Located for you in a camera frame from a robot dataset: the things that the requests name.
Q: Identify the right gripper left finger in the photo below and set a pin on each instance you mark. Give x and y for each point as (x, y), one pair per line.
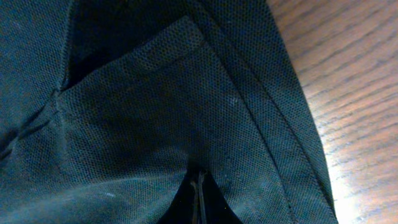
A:
(195, 202)

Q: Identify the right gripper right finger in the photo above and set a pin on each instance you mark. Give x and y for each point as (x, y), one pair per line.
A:
(201, 179)

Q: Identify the black polo shirt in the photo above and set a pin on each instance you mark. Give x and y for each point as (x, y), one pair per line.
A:
(109, 109)

